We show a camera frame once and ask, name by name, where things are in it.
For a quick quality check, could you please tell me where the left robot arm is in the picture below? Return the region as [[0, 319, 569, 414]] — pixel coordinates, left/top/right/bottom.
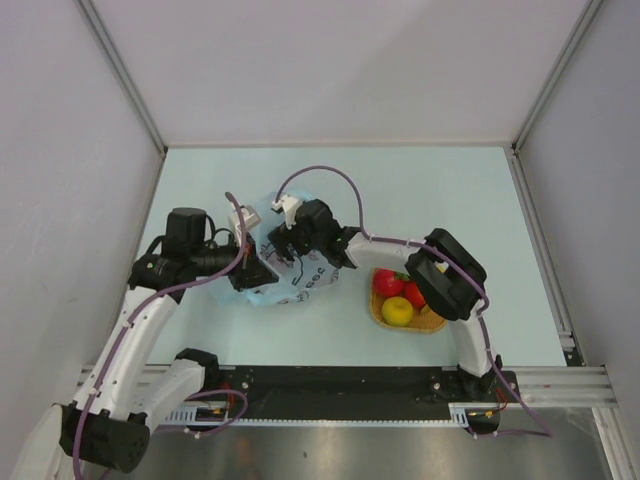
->
[[59, 206, 276, 479]]

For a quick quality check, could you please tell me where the purple cable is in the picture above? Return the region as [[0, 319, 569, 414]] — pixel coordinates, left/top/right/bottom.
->
[[69, 190, 254, 480], [275, 165, 554, 439]]

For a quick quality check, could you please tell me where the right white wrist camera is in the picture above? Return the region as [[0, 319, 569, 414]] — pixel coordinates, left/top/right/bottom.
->
[[271, 194, 305, 230]]

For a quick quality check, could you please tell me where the light blue plastic bag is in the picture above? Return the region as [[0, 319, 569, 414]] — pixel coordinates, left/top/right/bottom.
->
[[207, 187, 344, 309]]

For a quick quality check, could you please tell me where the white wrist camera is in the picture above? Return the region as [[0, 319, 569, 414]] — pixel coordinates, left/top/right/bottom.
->
[[271, 194, 305, 230], [228, 205, 261, 245]]

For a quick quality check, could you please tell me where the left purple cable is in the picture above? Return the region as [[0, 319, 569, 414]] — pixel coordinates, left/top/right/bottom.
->
[[69, 190, 254, 480]]

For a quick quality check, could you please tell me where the yellow green fake apple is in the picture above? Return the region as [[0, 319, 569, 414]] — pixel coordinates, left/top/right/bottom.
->
[[381, 296, 414, 327]]

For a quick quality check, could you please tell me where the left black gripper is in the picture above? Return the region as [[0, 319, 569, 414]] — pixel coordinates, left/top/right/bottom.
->
[[190, 230, 278, 292]]

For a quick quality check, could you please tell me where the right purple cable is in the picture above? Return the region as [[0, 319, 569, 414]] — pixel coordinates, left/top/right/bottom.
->
[[275, 165, 554, 439]]

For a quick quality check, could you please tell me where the pink fake peach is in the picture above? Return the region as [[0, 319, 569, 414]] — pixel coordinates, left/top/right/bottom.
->
[[403, 281, 426, 309]]

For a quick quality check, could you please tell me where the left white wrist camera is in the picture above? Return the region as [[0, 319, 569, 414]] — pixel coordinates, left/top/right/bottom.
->
[[228, 205, 261, 245]]

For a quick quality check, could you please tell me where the aluminium frame rail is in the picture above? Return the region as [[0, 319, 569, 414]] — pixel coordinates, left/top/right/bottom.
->
[[72, 364, 621, 407]]

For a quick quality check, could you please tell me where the red fake fruit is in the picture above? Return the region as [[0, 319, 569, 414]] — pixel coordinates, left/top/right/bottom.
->
[[372, 269, 406, 298]]

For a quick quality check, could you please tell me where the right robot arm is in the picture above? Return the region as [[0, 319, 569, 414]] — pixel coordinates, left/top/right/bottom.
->
[[269, 195, 499, 401]]

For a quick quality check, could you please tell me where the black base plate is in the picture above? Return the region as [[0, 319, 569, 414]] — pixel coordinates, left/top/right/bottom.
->
[[202, 365, 518, 422]]

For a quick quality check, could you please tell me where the white slotted cable duct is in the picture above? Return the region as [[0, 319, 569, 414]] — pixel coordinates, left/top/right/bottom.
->
[[160, 401, 469, 430]]

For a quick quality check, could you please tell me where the woven bamboo tray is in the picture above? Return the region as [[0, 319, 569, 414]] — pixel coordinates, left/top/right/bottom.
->
[[369, 269, 447, 334]]

